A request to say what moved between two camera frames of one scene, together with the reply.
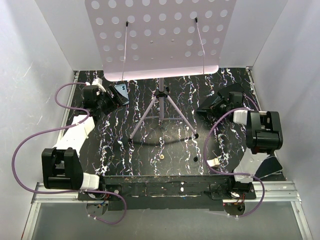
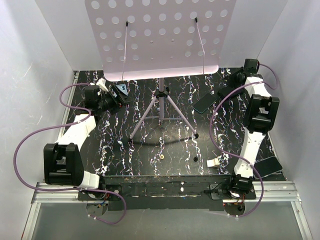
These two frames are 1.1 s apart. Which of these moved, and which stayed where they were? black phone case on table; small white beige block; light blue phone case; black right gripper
Moved: black right gripper
Stayed: small white beige block; black phone case on table; light blue phone case
